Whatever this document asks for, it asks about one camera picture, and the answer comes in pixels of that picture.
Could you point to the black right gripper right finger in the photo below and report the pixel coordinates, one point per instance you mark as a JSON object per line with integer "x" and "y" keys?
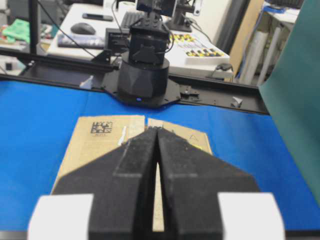
{"x": 206, "y": 198}

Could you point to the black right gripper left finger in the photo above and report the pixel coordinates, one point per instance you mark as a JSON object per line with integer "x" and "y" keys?
{"x": 109, "y": 198}

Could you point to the brown cardboard box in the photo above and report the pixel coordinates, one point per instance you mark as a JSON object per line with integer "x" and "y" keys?
{"x": 94, "y": 137}

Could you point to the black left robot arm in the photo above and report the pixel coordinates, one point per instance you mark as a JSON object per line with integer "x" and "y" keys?
{"x": 144, "y": 69}

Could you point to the black small box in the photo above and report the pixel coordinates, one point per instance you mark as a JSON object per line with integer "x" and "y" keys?
{"x": 116, "y": 41}

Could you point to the blue table mat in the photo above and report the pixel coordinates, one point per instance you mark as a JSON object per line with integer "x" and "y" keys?
{"x": 37, "y": 122}

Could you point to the green backdrop sheet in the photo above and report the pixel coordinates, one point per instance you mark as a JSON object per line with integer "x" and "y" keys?
{"x": 292, "y": 94}

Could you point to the white side desk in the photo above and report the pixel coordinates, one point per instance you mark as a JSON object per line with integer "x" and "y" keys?
{"x": 74, "y": 16}

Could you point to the black computer mouse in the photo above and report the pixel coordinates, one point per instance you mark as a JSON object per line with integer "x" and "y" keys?
{"x": 83, "y": 28}

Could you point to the black monitor stand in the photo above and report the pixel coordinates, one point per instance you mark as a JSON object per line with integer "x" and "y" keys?
{"x": 178, "y": 21}

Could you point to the black keyboard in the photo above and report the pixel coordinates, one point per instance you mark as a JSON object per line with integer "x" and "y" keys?
{"x": 129, "y": 18}

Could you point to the green cloth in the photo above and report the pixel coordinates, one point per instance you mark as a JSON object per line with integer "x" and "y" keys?
{"x": 19, "y": 30}

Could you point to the black vertical pole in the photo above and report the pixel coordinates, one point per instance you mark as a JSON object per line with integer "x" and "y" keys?
{"x": 34, "y": 17}

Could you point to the black aluminium rail frame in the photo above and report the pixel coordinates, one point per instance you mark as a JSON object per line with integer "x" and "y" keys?
{"x": 70, "y": 73}

